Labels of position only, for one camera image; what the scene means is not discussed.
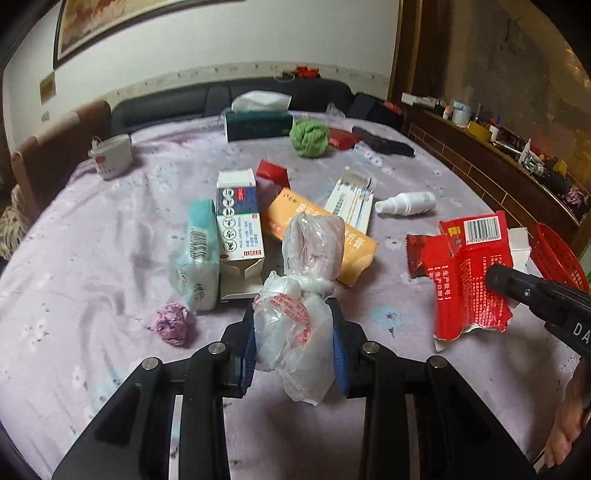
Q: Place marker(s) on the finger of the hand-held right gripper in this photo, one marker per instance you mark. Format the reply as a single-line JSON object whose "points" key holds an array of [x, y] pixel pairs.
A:
{"points": [[517, 284]]}

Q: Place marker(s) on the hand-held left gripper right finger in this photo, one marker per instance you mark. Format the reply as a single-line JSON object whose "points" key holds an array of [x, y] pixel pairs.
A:
{"points": [[340, 364]]}

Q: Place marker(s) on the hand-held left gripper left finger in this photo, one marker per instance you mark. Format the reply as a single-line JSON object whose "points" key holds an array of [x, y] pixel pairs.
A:
{"points": [[248, 364]]}

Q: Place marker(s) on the red plastic basket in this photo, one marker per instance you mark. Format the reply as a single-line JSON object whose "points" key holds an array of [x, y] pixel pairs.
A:
{"points": [[558, 258]]}

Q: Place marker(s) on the red torn packaging box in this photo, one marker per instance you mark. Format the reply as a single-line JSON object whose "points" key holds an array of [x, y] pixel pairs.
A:
{"points": [[466, 286]]}

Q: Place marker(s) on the orange medicine box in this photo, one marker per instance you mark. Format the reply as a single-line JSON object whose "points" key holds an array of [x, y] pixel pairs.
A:
{"points": [[288, 217]]}

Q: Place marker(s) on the red plastic bag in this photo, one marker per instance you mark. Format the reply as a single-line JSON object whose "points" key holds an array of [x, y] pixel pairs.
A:
{"points": [[272, 173]]}

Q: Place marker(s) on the person's right hand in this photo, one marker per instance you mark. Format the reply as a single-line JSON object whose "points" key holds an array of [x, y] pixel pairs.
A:
{"points": [[570, 424]]}

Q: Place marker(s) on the plain white box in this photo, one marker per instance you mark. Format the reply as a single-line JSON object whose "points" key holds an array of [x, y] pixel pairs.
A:
{"points": [[519, 244]]}

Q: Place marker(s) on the purple crumpled paper ball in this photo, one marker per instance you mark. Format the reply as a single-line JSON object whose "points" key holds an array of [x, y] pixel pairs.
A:
{"points": [[173, 323]]}

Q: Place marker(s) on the dark red snack packet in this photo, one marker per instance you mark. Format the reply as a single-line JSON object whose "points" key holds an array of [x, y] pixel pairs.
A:
{"points": [[418, 256]]}

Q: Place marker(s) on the teal tissue packet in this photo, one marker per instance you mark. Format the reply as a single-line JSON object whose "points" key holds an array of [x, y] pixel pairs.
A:
{"points": [[198, 258]]}

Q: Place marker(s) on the white spray bottle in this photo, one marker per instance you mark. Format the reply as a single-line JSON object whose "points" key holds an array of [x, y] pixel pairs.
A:
{"points": [[411, 203]]}

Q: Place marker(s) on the white and blue carton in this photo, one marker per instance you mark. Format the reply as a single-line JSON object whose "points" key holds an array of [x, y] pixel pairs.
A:
{"points": [[240, 221]]}

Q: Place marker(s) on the white blue medicine box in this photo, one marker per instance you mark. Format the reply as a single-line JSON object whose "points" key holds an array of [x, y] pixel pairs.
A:
{"points": [[351, 210]]}

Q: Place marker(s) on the yellow box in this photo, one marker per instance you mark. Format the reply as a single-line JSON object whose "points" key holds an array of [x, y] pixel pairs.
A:
{"points": [[479, 130]]}

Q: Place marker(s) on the light blue jar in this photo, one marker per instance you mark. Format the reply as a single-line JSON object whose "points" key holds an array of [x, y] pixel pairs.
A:
{"points": [[461, 113]]}

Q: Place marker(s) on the small white tube box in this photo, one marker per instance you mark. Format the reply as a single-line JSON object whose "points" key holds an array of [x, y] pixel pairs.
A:
{"points": [[356, 177]]}

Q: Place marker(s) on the purple floral tablecloth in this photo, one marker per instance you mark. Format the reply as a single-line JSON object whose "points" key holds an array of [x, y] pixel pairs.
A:
{"points": [[115, 230]]}

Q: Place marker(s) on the black remote-like object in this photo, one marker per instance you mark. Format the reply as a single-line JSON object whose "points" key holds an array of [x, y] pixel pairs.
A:
{"points": [[383, 144]]}

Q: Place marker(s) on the long white box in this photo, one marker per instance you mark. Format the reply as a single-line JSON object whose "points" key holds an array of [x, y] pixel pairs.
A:
{"points": [[420, 100]]}

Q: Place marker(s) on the red flat pouch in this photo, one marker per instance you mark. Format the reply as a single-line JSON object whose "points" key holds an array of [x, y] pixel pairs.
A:
{"points": [[344, 138]]}

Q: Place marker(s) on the black bag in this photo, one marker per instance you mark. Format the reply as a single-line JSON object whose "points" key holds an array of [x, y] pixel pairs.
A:
{"points": [[371, 108]]}

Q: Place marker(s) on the green cloth ball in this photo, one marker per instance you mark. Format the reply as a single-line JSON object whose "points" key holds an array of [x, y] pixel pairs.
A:
{"points": [[308, 138]]}

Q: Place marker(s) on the green tissue box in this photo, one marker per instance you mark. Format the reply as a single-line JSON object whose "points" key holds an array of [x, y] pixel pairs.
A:
{"points": [[258, 125]]}

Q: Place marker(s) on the white mug red print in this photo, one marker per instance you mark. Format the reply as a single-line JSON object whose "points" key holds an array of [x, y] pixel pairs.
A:
{"points": [[113, 157]]}

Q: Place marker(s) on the small clear plastic bag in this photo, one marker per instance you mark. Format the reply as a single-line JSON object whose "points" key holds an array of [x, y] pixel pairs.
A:
{"points": [[334, 110]]}

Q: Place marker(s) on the dark sofa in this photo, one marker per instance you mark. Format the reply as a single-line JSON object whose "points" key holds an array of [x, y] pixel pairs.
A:
{"points": [[184, 101]]}

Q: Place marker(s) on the patterned cushion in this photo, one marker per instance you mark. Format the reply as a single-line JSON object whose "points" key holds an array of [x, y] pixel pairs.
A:
{"points": [[11, 221]]}

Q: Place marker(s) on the brown chair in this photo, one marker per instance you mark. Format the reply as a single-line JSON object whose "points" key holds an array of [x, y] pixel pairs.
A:
{"points": [[60, 143]]}

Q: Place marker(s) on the red item on sofa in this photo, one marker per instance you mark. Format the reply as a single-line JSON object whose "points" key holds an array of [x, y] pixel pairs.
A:
{"points": [[307, 71]]}

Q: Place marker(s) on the framed horse painting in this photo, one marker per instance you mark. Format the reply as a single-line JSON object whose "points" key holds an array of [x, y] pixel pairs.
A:
{"points": [[115, 18]]}

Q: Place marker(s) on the wooden door frame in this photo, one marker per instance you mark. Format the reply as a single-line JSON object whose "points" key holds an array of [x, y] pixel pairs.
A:
{"points": [[406, 46]]}

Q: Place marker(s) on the yellow wall sticker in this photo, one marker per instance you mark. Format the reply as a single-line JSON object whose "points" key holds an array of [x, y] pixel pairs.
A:
{"points": [[47, 90]]}

